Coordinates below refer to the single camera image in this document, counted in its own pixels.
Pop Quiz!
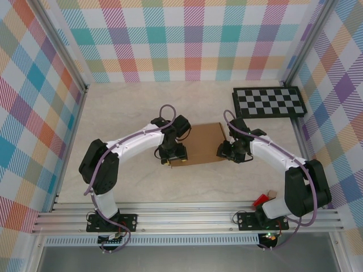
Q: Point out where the grey metal panel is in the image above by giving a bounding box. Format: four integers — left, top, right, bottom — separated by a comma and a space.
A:
36, 245, 341, 272

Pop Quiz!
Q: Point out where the red plastic piece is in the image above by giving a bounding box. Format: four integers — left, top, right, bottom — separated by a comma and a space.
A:
252, 193, 271, 207

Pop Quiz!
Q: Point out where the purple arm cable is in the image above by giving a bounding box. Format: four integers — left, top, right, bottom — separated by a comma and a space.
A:
83, 104, 177, 254
223, 110, 319, 250

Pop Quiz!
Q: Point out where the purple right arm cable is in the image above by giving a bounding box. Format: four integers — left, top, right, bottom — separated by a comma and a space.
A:
223, 110, 319, 250

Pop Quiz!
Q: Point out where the black checkerboard calibration board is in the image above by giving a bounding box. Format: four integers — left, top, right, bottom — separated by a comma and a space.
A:
232, 86, 309, 120

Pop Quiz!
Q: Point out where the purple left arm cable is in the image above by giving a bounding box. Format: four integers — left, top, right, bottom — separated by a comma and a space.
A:
83, 104, 177, 254

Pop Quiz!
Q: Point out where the slotted grey cable duct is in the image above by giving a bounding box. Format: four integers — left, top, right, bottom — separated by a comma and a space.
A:
44, 236, 260, 247

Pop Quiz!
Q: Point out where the small electronics board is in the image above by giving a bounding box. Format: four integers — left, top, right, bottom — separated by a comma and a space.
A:
259, 231, 281, 248
97, 233, 126, 246

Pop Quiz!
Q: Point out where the wide aluminium base rail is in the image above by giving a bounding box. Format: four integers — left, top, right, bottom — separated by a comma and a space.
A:
30, 201, 345, 235

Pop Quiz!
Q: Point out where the aluminium frame post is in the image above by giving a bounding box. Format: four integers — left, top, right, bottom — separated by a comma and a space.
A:
280, 0, 336, 86
27, 0, 89, 94

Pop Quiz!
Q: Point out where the brown cardboard box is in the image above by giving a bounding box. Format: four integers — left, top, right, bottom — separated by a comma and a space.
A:
169, 122, 228, 168

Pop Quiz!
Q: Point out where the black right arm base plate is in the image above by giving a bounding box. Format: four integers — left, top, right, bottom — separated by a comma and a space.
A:
237, 211, 290, 231

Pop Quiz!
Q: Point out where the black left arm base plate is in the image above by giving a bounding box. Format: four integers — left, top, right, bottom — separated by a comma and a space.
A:
86, 212, 139, 233

